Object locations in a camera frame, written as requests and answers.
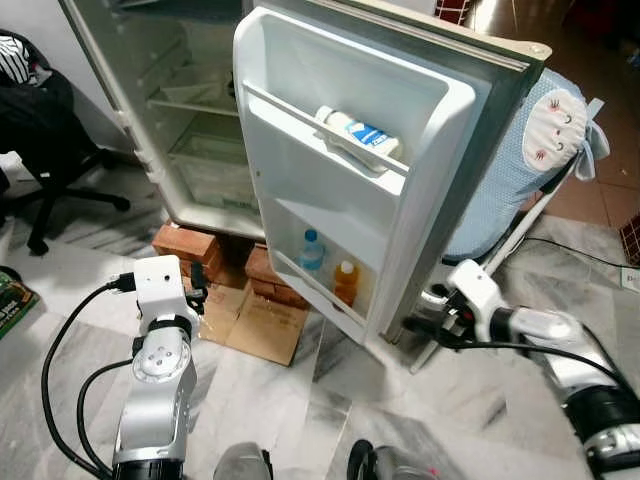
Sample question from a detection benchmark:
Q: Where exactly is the black white striped cloth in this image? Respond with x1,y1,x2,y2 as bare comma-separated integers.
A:
0,30,36,86

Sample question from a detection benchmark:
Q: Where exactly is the white chair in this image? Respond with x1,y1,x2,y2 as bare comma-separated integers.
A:
410,100,606,376

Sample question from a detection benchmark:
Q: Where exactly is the orange juice bottle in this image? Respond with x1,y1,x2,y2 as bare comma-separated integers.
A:
333,260,359,307

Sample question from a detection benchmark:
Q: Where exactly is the grey left robot leg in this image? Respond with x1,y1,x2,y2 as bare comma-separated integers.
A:
215,443,273,480

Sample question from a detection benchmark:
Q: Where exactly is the fridge door with white shelves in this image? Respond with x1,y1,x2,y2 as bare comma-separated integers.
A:
232,0,553,346

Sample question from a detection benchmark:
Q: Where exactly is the flat brown cardboard sheet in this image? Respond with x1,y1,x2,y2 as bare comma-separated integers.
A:
190,280,311,366

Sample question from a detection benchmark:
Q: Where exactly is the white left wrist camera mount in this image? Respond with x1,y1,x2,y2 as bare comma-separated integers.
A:
133,256,191,321

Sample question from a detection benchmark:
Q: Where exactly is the green packet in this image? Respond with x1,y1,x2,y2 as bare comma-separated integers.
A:
0,265,41,341

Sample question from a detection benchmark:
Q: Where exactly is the grey robot leg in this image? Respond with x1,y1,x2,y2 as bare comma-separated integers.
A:
215,443,273,480
348,440,441,480

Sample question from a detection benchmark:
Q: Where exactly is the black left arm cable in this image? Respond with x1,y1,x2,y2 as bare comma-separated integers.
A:
40,272,141,479

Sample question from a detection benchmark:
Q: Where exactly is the black floor power cord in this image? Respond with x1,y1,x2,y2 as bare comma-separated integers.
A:
520,235,626,271

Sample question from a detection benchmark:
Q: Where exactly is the grey open fridge cabinet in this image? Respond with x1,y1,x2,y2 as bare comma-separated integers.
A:
60,0,266,241

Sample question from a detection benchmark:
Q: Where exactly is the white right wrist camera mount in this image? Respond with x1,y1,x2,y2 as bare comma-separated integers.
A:
445,258,513,341

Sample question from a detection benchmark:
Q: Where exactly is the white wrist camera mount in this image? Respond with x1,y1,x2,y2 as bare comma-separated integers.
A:
133,256,191,321
445,258,513,341

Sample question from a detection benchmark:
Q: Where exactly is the black office chair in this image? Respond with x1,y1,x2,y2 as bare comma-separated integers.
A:
0,35,131,256

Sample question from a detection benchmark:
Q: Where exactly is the grey right robot leg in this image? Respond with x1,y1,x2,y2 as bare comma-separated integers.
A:
348,440,441,480

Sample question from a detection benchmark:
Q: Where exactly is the red lattice panel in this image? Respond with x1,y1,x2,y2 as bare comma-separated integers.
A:
620,215,640,266

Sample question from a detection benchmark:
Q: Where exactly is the white bottle with white cap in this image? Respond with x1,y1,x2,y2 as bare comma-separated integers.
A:
315,105,403,163

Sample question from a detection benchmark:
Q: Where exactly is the water bottle with blue cap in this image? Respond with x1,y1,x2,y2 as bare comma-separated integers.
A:
298,228,327,276

